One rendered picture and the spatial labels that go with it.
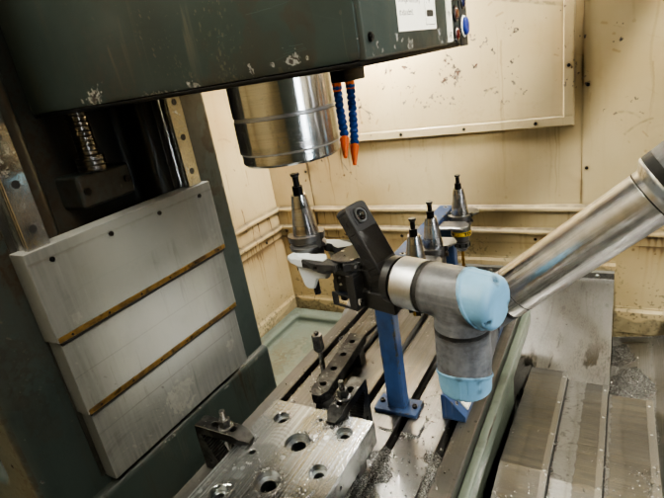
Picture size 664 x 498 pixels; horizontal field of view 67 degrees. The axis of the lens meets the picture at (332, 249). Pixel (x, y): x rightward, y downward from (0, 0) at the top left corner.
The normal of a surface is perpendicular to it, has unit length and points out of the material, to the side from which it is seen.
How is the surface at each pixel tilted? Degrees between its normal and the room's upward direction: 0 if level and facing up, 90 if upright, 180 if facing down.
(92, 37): 90
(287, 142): 90
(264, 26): 90
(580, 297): 24
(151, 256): 90
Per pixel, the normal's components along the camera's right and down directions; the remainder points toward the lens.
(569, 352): -0.34, -0.69
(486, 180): -0.47, 0.38
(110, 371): 0.86, 0.04
